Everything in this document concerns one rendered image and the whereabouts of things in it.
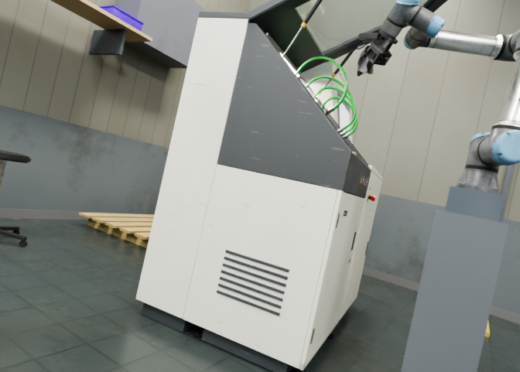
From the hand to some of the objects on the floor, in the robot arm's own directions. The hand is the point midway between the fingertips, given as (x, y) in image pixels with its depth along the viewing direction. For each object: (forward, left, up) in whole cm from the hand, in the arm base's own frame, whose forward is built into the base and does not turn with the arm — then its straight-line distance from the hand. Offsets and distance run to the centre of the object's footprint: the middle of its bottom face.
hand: (358, 72), depth 160 cm
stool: (+212, +33, -131) cm, 252 cm away
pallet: (+211, -125, -131) cm, 278 cm away
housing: (+72, -48, -131) cm, 157 cm away
